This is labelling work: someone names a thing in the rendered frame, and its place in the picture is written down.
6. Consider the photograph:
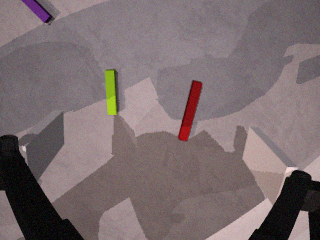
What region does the lime green rod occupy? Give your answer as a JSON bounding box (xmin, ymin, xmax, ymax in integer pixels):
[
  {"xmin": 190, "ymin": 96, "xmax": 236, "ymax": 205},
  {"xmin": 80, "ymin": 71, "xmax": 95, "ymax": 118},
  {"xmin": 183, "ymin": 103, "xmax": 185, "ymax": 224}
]
[{"xmin": 105, "ymin": 69, "xmax": 117, "ymax": 115}]

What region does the purple rod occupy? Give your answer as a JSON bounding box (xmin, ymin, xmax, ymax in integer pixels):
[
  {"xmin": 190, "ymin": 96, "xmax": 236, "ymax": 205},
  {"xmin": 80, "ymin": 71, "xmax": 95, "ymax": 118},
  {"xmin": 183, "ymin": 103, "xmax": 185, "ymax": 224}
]
[{"xmin": 21, "ymin": 0, "xmax": 53, "ymax": 23}]

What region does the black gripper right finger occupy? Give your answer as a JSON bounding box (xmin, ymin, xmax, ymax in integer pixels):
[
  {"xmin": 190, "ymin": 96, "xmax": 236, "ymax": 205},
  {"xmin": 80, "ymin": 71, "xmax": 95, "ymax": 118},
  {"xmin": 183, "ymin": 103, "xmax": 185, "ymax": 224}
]
[{"xmin": 242, "ymin": 127, "xmax": 320, "ymax": 240}]

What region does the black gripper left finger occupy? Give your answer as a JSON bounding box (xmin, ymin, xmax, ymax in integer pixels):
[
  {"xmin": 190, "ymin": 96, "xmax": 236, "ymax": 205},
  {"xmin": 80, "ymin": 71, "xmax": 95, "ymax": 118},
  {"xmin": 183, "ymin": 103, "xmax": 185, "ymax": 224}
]
[{"xmin": 0, "ymin": 110, "xmax": 84, "ymax": 240}]

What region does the red rod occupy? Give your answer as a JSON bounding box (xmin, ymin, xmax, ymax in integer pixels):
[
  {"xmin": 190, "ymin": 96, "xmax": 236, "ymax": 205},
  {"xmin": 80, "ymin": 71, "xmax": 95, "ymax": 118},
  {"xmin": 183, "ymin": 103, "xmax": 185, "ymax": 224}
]
[{"xmin": 178, "ymin": 80, "xmax": 203, "ymax": 141}]

